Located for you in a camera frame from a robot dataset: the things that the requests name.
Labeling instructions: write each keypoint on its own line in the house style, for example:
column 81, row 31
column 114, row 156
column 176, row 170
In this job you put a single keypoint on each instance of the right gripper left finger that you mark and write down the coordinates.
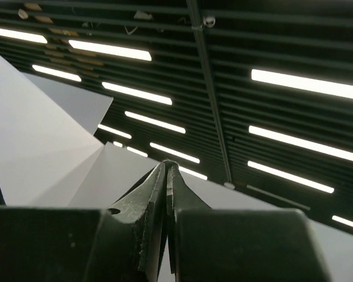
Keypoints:
column 141, row 236

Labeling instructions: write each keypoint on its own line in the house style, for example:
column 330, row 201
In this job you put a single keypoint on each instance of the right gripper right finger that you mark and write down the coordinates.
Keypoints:
column 178, row 197

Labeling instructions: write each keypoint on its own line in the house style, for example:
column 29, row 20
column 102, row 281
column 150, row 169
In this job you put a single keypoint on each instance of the black t shirt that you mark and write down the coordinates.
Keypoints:
column 169, row 162

